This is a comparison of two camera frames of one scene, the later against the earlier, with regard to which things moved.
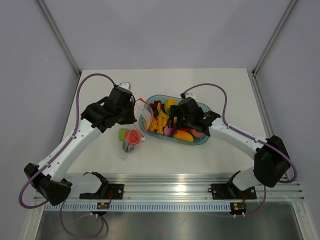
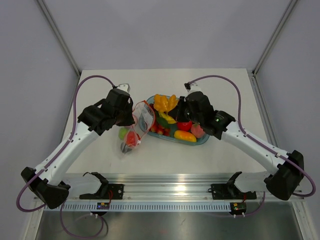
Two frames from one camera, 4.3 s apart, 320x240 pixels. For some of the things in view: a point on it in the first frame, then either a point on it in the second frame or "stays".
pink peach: x=197 y=134 stays
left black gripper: x=130 y=120 stays
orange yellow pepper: x=183 y=135 stays
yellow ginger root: x=159 y=124 to x=162 y=104
